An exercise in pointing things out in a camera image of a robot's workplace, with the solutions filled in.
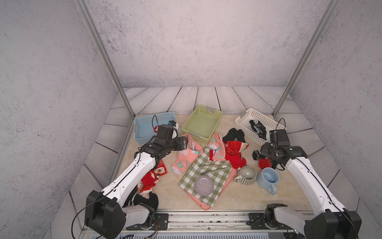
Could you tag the blue plastic basket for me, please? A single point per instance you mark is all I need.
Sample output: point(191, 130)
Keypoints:
point(144, 127)

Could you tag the grey upturned bowl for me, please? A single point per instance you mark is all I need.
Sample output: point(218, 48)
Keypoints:
point(204, 185)

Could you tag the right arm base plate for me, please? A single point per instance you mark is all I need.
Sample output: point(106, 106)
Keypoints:
point(257, 221)

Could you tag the front aluminium rail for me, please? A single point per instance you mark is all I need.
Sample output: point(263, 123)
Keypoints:
point(219, 224)

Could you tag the pink sock right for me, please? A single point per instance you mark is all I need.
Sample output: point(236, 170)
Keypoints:
point(216, 148)

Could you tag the pink sock centre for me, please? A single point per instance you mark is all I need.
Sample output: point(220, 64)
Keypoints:
point(189, 155)

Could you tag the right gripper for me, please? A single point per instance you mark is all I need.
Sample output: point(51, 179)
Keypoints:
point(264, 150)

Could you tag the black sock with label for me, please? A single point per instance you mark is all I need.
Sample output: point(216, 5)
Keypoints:
point(259, 129)

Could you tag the striped ceramic mug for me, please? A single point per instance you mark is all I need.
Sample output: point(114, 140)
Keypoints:
point(246, 175)

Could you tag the red santa sock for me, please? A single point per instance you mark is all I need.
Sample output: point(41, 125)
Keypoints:
point(151, 178)

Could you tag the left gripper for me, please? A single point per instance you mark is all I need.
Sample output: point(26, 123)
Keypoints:
point(181, 143)

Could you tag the pink sock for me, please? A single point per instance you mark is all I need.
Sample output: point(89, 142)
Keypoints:
point(189, 155)
point(216, 148)

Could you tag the left metal frame post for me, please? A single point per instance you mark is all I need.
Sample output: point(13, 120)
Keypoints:
point(87, 18)

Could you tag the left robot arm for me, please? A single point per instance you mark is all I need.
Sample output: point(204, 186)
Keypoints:
point(105, 212)

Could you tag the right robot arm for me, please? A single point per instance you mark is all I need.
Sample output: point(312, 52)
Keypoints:
point(331, 219)

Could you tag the red sock centre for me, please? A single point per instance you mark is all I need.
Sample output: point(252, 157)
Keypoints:
point(233, 151)

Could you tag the green checkered cloth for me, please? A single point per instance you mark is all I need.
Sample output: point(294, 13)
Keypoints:
point(220, 178)

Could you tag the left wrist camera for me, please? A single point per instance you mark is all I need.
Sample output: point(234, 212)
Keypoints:
point(175, 126)

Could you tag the green plastic basket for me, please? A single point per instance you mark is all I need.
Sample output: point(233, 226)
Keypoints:
point(202, 123)

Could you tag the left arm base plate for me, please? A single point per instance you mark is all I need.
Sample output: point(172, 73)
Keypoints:
point(157, 221)

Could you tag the metal tongs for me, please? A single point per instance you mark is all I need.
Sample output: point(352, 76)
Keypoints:
point(210, 168)

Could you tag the light blue mug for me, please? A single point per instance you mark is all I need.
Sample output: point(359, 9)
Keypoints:
point(267, 179)

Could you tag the white plastic basket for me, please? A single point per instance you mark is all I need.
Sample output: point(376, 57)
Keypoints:
point(252, 114)

